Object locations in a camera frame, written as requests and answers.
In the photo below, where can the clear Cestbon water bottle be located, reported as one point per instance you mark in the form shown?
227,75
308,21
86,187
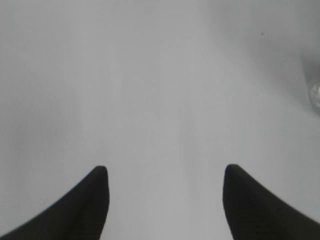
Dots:
311,71

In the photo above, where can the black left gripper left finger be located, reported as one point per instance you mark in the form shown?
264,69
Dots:
79,215

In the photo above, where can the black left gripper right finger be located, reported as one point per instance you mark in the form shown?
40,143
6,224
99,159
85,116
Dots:
255,213

